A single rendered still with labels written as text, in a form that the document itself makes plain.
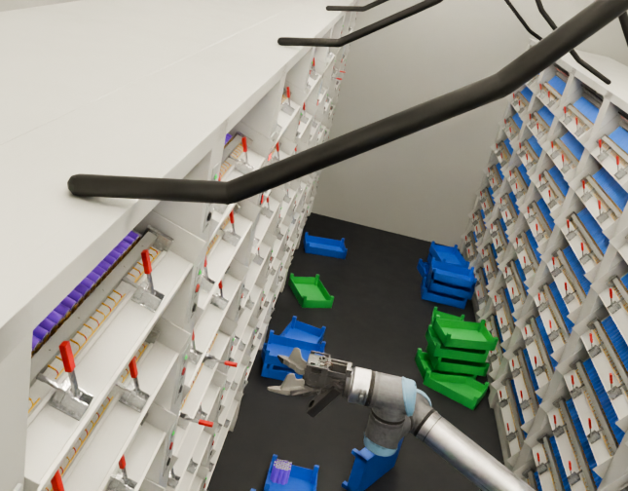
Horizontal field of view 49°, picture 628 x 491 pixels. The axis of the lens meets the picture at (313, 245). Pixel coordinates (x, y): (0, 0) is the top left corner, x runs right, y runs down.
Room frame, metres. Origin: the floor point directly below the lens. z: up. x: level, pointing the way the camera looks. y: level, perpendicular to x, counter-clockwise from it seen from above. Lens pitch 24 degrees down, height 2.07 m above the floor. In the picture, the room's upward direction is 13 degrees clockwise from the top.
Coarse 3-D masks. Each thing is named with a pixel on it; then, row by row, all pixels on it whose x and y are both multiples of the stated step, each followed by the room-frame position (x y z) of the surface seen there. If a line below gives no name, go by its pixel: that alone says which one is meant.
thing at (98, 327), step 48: (144, 240) 1.04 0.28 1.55; (192, 240) 1.09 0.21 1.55; (96, 288) 0.85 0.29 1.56; (144, 288) 0.91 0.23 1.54; (48, 336) 0.72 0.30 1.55; (96, 336) 0.78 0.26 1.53; (144, 336) 0.84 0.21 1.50; (48, 384) 0.65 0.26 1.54; (96, 384) 0.70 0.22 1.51; (48, 432) 0.60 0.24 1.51; (48, 480) 0.55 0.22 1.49
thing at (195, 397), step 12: (228, 324) 1.79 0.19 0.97; (228, 336) 1.78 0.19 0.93; (216, 348) 1.70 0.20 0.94; (204, 372) 1.57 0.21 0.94; (192, 384) 1.50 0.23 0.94; (204, 384) 1.53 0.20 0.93; (192, 396) 1.46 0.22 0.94; (180, 408) 1.40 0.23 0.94; (192, 408) 1.42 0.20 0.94; (180, 432) 1.32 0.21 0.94; (180, 444) 1.28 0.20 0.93
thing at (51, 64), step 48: (96, 0) 2.13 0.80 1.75; (144, 0) 2.37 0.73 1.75; (0, 48) 1.28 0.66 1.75; (48, 48) 1.37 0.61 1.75; (96, 48) 1.48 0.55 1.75; (144, 48) 1.60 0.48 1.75; (192, 48) 1.73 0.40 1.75; (0, 96) 0.99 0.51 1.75; (48, 96) 1.05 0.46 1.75; (96, 96) 1.11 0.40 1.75; (0, 144) 0.80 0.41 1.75
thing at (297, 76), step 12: (312, 48) 2.49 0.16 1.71; (300, 60) 2.50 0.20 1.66; (288, 72) 2.50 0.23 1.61; (300, 72) 2.49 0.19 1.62; (300, 84) 2.49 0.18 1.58; (300, 108) 2.50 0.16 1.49; (288, 132) 2.49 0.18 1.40; (276, 216) 2.49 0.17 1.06; (264, 264) 2.49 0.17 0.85; (264, 276) 2.49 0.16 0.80; (252, 312) 2.49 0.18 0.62; (252, 336) 2.50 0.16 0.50; (240, 384) 2.49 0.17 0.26
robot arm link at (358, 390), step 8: (360, 368) 1.49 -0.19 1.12; (352, 376) 1.47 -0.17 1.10; (360, 376) 1.46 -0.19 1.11; (368, 376) 1.47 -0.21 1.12; (352, 384) 1.45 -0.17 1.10; (360, 384) 1.45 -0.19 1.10; (368, 384) 1.45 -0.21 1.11; (352, 392) 1.44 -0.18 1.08; (360, 392) 1.44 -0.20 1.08; (352, 400) 1.44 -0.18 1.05; (360, 400) 1.44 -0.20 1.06
